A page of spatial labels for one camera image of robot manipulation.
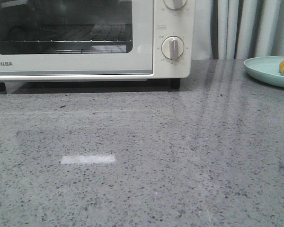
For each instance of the teal plate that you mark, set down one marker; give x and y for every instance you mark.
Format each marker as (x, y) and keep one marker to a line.
(265, 69)

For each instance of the grey curtain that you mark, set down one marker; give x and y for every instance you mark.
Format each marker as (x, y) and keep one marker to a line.
(238, 29)

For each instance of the upper oven knob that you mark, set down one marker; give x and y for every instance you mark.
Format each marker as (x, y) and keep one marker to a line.
(175, 4)

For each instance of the white toaster oven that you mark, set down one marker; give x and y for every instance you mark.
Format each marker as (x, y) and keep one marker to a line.
(166, 23)

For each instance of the oven knob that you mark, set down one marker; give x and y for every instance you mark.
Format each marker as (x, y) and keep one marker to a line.
(172, 48)
(175, 4)

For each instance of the lower oven knob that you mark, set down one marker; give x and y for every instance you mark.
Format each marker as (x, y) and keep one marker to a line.
(172, 48)

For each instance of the oven wire rack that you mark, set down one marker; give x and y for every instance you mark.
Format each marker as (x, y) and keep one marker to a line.
(60, 39)

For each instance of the oven glass door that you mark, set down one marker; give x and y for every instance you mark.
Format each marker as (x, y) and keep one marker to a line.
(36, 13)

